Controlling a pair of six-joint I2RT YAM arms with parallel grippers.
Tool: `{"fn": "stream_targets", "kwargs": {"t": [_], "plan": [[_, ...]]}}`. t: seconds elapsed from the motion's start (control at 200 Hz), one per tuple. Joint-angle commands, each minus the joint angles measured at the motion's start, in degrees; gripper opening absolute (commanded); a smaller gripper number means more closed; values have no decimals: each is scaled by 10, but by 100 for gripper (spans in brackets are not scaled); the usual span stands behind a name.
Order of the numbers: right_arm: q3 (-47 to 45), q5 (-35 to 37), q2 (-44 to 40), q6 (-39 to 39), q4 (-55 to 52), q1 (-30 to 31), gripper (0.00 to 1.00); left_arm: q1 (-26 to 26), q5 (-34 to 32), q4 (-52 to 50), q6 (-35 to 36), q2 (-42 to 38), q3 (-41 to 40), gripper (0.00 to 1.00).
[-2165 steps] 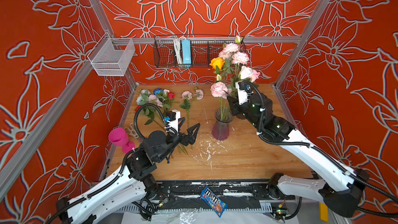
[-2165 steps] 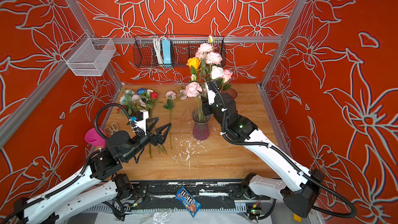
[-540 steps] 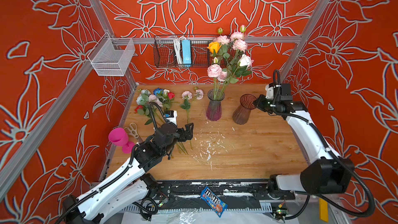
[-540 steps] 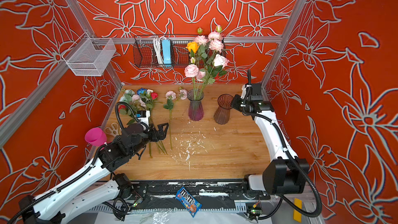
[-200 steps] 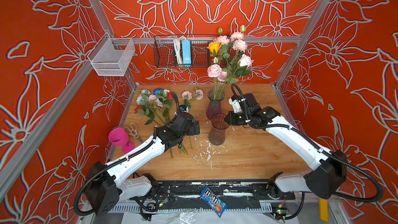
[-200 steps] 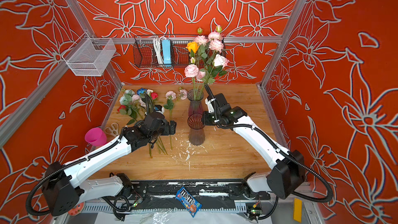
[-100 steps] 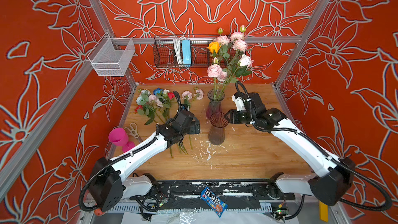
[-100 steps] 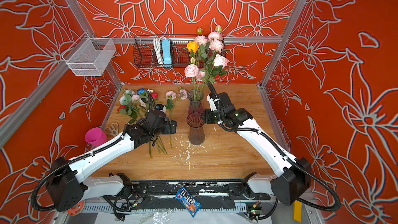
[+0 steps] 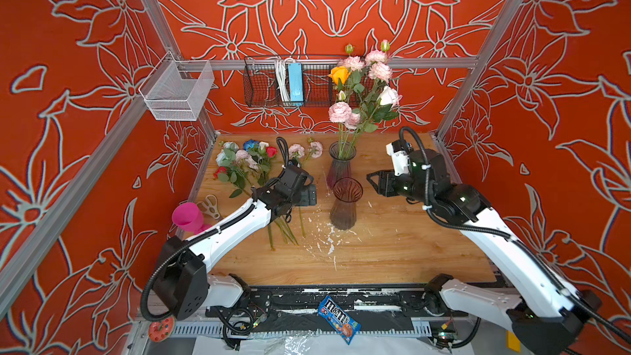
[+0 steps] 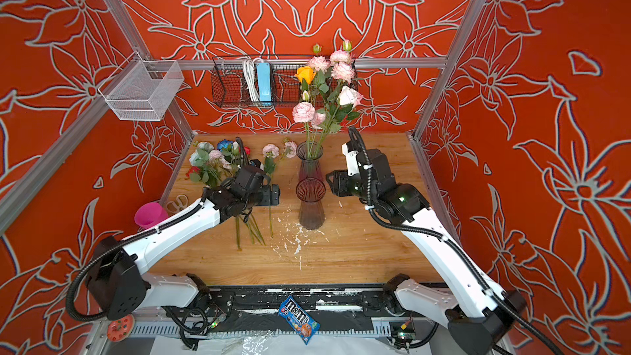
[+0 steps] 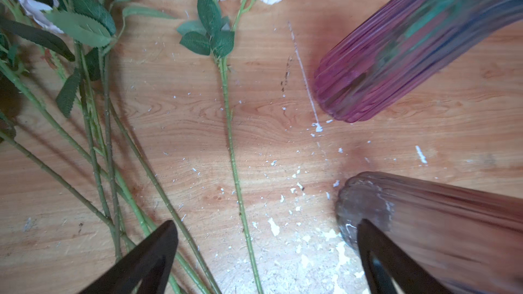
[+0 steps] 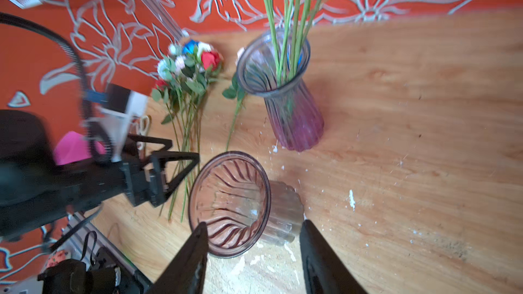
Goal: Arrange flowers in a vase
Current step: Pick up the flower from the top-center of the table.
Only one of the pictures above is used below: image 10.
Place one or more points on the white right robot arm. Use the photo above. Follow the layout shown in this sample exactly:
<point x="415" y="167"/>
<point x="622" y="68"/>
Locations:
<point x="477" y="311"/>

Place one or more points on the white mesh basket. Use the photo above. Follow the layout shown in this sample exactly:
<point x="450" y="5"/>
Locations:
<point x="142" y="90"/>

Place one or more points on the beige handled scissors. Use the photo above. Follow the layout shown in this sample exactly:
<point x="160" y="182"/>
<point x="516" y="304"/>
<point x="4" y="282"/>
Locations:
<point x="178" y="204"/>

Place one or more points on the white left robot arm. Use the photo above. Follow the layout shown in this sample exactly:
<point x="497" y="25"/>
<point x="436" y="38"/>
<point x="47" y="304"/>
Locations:
<point x="117" y="281"/>

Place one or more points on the light blue box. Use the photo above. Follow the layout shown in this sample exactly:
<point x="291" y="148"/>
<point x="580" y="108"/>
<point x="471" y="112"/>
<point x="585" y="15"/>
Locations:
<point x="264" y="83"/>

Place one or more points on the blue candy bag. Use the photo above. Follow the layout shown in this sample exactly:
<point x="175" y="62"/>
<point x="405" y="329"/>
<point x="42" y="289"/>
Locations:
<point x="300" y="321"/>

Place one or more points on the blue and white flowers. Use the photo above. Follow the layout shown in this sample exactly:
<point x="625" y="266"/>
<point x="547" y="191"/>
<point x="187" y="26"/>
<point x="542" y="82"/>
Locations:
<point x="216" y="163"/>

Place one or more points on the orange yellow rose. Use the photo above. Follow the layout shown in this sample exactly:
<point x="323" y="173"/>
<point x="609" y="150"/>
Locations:
<point x="305" y="74"/>

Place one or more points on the white cream rose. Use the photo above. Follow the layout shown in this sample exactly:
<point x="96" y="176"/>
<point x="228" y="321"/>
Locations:
<point x="349" y="96"/>

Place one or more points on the black wire basket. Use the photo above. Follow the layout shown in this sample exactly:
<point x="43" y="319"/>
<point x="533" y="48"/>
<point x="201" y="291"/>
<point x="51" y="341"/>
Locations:
<point x="234" y="80"/>

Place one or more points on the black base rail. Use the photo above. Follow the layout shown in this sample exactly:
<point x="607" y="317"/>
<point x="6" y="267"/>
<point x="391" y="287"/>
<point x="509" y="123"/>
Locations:
<point x="360" y="310"/>

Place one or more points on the dark red flower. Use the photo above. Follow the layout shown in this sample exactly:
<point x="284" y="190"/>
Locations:
<point x="193" y="173"/>

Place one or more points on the pink plastic goblet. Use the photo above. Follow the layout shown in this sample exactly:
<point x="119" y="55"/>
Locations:
<point x="150" y="215"/>

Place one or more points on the purple glass vase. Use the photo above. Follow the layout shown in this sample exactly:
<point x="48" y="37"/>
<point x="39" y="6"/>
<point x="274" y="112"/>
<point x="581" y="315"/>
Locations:
<point x="310" y="176"/>

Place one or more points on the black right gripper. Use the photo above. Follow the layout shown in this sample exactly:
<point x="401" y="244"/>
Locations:
<point x="343" y="181"/>

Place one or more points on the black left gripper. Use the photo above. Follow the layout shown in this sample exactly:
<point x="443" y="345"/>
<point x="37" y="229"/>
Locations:
<point x="269" y="200"/>

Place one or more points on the brown glass vase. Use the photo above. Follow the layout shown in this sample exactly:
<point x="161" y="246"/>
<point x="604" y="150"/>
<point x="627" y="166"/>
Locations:
<point x="311" y="192"/>

